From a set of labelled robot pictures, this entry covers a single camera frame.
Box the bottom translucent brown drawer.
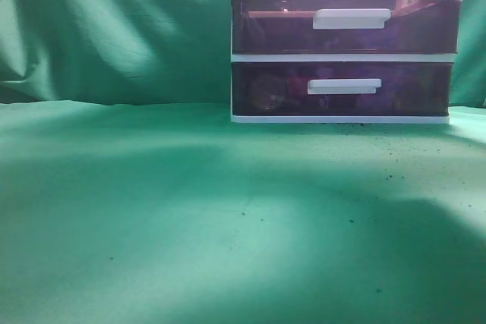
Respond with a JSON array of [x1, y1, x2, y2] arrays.
[[232, 62, 452, 117]]

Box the middle translucent brown drawer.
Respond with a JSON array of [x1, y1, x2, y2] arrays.
[[232, 0, 462, 55]]

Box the green cloth table cover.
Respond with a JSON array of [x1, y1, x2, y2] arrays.
[[1, 0, 485, 323]]

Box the white plastic drawer cabinet frame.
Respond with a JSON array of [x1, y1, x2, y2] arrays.
[[231, 0, 457, 124]]

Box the translucent brown drawer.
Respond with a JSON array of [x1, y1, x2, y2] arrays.
[[232, 62, 452, 117], [232, 0, 462, 55]]

